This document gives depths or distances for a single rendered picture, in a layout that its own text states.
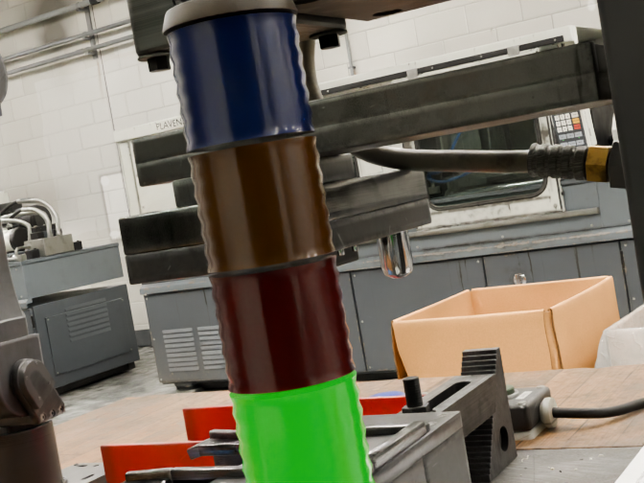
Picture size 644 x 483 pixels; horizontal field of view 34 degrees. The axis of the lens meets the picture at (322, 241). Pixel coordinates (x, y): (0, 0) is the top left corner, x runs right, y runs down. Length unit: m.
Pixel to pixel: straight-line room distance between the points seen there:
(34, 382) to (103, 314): 6.98
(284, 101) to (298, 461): 0.10
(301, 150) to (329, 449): 0.08
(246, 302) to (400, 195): 0.35
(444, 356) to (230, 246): 2.70
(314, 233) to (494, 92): 0.22
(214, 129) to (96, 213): 9.37
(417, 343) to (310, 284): 2.72
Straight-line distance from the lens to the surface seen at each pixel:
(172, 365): 6.68
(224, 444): 0.71
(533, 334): 2.87
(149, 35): 0.59
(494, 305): 3.49
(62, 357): 7.63
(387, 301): 5.73
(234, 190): 0.29
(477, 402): 0.80
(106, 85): 9.47
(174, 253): 0.55
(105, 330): 7.92
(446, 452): 0.66
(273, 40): 0.30
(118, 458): 0.90
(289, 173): 0.29
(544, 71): 0.49
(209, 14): 0.30
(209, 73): 0.30
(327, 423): 0.30
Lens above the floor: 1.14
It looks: 3 degrees down
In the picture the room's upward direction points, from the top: 10 degrees counter-clockwise
